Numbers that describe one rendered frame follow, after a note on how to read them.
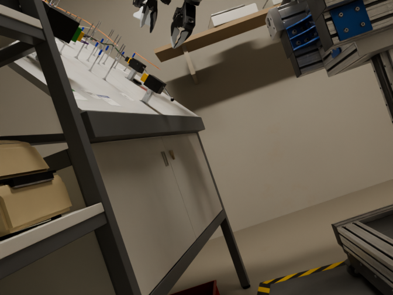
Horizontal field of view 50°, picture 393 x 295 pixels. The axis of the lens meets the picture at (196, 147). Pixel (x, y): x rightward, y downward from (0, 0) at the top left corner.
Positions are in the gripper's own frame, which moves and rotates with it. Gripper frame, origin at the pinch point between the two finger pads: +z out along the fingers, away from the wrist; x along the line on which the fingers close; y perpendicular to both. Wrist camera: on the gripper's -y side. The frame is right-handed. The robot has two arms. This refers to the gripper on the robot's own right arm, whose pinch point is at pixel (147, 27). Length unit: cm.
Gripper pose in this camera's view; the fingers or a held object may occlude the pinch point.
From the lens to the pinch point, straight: 191.2
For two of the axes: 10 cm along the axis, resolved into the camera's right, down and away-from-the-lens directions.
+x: -3.7, -0.4, -9.3
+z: -1.6, 9.9, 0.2
